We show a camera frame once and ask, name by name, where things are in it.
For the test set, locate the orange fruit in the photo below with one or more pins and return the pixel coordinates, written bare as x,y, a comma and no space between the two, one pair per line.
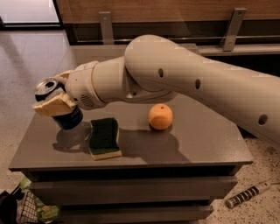
160,117

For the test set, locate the horizontal metal rail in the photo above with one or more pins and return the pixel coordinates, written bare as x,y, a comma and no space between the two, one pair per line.
271,39

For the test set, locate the right metal bracket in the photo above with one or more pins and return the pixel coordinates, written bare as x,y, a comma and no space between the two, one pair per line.
227,43

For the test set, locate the black wire basket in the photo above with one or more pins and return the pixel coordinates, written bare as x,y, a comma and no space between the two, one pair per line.
26,210

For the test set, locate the striped black white tool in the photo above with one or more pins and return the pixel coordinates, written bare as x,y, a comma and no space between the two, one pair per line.
247,194

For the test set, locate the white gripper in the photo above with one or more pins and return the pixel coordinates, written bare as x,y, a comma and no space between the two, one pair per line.
80,86

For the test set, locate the grey drawer cabinet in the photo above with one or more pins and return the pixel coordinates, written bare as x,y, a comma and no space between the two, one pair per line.
161,176

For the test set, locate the green snack bag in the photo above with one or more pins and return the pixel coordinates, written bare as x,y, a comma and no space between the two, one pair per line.
45,214

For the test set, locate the left metal bracket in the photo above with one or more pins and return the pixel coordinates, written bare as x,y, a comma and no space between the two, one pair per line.
106,27

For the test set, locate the green and yellow sponge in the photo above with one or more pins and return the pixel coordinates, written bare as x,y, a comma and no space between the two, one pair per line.
103,139

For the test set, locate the metal bracket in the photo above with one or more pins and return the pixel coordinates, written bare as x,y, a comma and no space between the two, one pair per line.
106,27
227,43

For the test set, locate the blue pepsi can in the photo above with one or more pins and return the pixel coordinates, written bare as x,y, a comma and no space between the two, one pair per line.
49,88

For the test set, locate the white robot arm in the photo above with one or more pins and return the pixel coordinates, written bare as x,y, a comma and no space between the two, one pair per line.
154,69

